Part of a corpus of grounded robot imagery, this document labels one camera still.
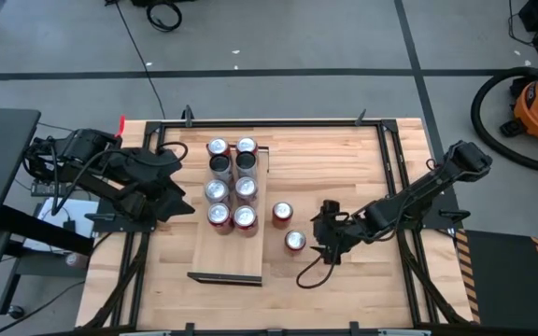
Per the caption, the silver diet cola can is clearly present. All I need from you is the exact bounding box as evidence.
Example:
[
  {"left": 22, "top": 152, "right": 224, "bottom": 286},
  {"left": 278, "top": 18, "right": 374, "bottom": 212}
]
[
  {"left": 234, "top": 175, "right": 260, "bottom": 206},
  {"left": 204, "top": 179, "right": 231, "bottom": 206}
]

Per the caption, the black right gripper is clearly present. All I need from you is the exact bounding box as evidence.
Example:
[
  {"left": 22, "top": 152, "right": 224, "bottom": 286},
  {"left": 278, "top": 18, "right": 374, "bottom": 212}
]
[{"left": 309, "top": 211, "right": 360, "bottom": 266}]

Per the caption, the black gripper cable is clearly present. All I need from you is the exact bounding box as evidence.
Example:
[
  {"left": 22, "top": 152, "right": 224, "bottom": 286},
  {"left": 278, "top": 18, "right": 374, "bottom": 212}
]
[{"left": 295, "top": 249, "right": 340, "bottom": 289}]

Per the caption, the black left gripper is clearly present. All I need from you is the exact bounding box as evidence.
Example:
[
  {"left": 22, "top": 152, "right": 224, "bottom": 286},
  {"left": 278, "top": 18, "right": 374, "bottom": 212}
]
[{"left": 119, "top": 178, "right": 197, "bottom": 223}]

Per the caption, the black aluminium table frame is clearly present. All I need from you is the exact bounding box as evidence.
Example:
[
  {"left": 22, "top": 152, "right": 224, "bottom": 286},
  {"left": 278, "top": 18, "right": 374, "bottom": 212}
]
[{"left": 81, "top": 105, "right": 475, "bottom": 336}]

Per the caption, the white black-topped energy drink can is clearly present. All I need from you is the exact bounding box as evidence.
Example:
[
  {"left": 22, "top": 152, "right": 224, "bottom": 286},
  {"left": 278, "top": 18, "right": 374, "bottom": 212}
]
[
  {"left": 208, "top": 153, "right": 234, "bottom": 183},
  {"left": 234, "top": 151, "right": 259, "bottom": 179}
]

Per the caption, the coiled black cable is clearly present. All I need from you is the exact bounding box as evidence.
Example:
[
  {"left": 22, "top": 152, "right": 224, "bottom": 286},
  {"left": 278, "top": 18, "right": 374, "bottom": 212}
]
[{"left": 145, "top": 1, "right": 184, "bottom": 33}]

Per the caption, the white paper sheet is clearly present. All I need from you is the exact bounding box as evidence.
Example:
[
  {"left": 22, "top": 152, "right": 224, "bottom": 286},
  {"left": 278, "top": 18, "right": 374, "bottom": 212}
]
[{"left": 21, "top": 198, "right": 100, "bottom": 253}]

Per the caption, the black hazard-striped floor mat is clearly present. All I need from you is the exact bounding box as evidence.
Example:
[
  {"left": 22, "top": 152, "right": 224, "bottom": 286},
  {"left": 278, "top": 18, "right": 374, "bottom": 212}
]
[{"left": 455, "top": 228, "right": 538, "bottom": 332}]

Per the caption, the red cola can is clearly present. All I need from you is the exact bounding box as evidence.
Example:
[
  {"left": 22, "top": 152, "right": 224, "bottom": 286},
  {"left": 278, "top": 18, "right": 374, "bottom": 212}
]
[
  {"left": 233, "top": 204, "right": 259, "bottom": 238},
  {"left": 271, "top": 201, "right": 294, "bottom": 230},
  {"left": 234, "top": 135, "right": 260, "bottom": 156},
  {"left": 206, "top": 136, "right": 231, "bottom": 158},
  {"left": 284, "top": 229, "right": 307, "bottom": 254},
  {"left": 206, "top": 203, "right": 233, "bottom": 234}
]

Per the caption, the black floor cable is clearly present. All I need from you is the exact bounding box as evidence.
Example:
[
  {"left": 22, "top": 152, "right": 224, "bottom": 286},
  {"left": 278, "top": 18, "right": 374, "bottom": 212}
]
[{"left": 105, "top": 0, "right": 167, "bottom": 120}]

